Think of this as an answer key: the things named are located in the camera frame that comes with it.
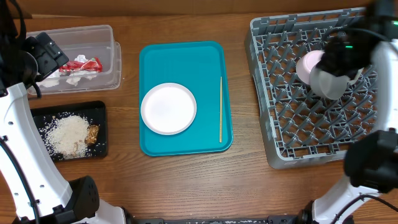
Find white rice pile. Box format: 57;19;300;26
39;114;89;160

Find grey dishwasher rack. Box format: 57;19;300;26
245;7;377;169

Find red snack wrapper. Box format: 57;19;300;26
59;57;103;72

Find grey bowl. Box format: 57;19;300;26
310;67;364;100

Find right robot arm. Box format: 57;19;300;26
294;0;397;223

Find small white plate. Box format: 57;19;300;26
296;50;324;85

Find teal serving tray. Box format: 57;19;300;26
139;41;233;157

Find wooden chopstick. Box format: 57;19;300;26
219;77;223;143

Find clear plastic bin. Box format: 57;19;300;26
39;25;122;95

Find white tissue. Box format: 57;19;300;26
37;70;62;88
66;55;97;86

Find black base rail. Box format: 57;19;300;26
132;215;297;224

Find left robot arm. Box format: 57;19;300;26
1;1;134;223

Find large white plate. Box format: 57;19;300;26
141;83;197;135

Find brown food scraps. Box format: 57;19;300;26
72;125;100;156

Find black rectangular tray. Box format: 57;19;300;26
31;101;108;162

